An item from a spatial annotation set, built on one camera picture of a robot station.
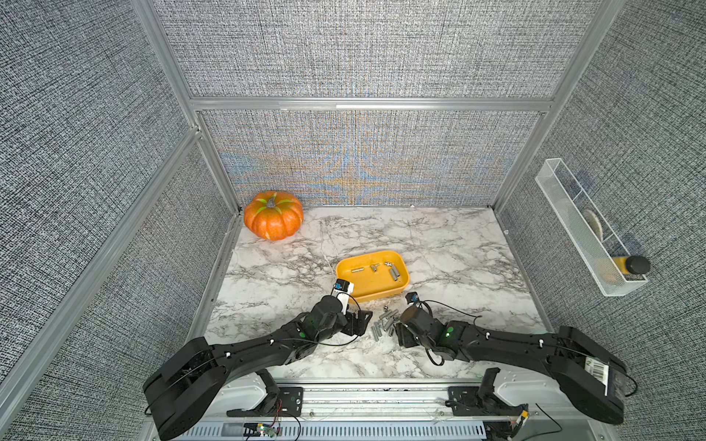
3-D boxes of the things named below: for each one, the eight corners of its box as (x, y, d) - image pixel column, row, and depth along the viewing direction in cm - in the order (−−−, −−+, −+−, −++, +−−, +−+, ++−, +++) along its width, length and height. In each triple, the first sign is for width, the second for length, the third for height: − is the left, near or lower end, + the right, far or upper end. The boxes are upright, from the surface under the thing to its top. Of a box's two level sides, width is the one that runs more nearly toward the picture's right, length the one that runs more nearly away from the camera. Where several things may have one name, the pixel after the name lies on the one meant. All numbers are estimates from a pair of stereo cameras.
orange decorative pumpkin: (248, 246, 109) (238, 226, 99) (258, 213, 121) (250, 191, 111) (298, 246, 109) (293, 226, 99) (303, 213, 121) (299, 191, 111)
